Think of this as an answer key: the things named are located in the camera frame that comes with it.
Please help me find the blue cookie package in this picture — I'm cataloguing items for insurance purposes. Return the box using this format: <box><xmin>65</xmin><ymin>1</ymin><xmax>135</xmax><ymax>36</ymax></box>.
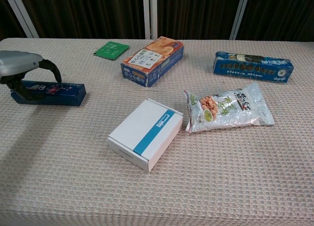
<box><xmin>212</xmin><ymin>51</ymin><xmax>294</xmax><ymax>84</ymax></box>

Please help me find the green flat packet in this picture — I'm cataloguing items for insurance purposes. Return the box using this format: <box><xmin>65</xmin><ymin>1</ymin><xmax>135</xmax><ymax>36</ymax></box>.
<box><xmin>93</xmin><ymin>41</ymin><xmax>130</xmax><ymax>60</ymax></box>

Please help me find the slanted white frame post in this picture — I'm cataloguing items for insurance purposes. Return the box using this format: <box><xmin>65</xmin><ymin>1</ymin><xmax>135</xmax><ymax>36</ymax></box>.
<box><xmin>2</xmin><ymin>0</ymin><xmax>40</xmax><ymax>39</ymax></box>
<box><xmin>229</xmin><ymin>0</ymin><xmax>251</xmax><ymax>41</ymax></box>

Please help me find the blue glasses case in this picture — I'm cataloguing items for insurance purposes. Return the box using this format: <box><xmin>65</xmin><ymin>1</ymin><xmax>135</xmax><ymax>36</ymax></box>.
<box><xmin>10</xmin><ymin>80</ymin><xmax>87</xmax><ymax>107</ymax></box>

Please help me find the pink waffle tablecloth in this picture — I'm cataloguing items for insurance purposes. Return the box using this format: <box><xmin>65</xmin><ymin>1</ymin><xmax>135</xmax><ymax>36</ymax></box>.
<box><xmin>0</xmin><ymin>37</ymin><xmax>314</xmax><ymax>226</ymax></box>

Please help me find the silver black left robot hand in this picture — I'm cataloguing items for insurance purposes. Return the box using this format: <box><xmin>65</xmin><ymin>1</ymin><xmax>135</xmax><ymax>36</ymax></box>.
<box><xmin>0</xmin><ymin>50</ymin><xmax>62</xmax><ymax>101</ymax></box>

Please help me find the silver peanut snack bag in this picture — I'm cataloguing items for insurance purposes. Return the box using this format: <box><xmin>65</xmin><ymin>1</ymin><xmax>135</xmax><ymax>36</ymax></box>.
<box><xmin>183</xmin><ymin>82</ymin><xmax>275</xmax><ymax>133</ymax></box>

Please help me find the upright white frame post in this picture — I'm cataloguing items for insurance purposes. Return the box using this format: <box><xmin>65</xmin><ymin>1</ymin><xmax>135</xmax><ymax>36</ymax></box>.
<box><xmin>150</xmin><ymin>0</ymin><xmax>158</xmax><ymax>39</ymax></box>
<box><xmin>142</xmin><ymin>0</ymin><xmax>151</xmax><ymax>39</ymax></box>

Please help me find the orange and blue cracker box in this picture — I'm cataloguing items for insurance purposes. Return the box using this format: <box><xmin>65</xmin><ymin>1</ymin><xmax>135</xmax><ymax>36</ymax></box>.
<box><xmin>120</xmin><ymin>36</ymin><xmax>184</xmax><ymax>88</ymax></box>

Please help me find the white box with blue stripe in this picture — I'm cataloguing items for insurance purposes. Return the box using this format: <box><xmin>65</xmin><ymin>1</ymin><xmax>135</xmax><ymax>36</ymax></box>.
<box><xmin>106</xmin><ymin>99</ymin><xmax>184</xmax><ymax>172</ymax></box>

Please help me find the dark brown curtain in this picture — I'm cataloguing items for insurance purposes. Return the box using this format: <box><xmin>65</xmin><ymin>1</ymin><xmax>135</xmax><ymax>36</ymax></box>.
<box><xmin>0</xmin><ymin>0</ymin><xmax>314</xmax><ymax>42</ymax></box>

